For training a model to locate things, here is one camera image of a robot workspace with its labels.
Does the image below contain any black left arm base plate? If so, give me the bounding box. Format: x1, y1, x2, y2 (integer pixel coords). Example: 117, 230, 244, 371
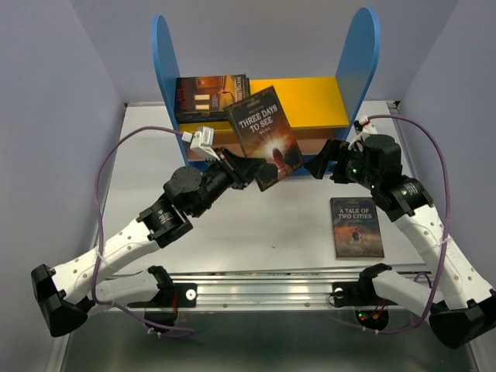
143, 282, 198, 309

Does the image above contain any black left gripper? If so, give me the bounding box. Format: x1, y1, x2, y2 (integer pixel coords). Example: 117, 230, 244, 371
191, 146, 266, 219

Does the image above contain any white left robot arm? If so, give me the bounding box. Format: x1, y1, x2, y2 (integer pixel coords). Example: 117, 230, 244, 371
31, 148, 266, 337

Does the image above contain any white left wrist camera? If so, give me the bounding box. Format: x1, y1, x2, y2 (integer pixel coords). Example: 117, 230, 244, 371
181, 126, 219, 161

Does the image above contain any Animal Farm book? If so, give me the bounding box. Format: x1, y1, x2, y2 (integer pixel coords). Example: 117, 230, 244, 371
176, 77, 253, 125

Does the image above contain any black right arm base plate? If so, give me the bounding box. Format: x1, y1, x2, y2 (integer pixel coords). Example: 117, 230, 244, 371
329, 281, 375, 308

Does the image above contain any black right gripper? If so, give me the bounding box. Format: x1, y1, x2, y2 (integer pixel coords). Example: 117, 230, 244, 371
302, 138, 380, 191

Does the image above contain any aluminium mounting rail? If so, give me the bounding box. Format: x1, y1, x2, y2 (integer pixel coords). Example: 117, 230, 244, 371
61, 265, 474, 311

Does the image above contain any Three Days To See book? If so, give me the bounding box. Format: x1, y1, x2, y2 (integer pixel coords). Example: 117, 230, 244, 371
225, 86, 304, 191

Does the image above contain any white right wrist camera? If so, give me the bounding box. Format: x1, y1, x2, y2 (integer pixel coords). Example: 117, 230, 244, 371
348, 115, 377, 151

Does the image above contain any Tale Of Two Cities book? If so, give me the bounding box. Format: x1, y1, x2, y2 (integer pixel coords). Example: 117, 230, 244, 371
329, 198, 384, 260

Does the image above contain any Edward Tulane brown book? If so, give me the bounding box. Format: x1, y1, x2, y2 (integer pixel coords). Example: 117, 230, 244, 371
173, 74, 250, 116

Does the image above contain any blue yellow wooden bookshelf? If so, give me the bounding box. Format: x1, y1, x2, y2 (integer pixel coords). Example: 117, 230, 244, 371
151, 7, 382, 182

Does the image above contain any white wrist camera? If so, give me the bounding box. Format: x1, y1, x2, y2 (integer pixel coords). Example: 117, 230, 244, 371
181, 126, 219, 161
348, 115, 377, 151

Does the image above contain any Little Women floral book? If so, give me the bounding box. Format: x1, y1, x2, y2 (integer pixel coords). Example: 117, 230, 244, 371
174, 112, 227, 123

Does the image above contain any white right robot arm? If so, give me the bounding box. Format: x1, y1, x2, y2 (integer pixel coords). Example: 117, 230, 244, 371
305, 135, 495, 350

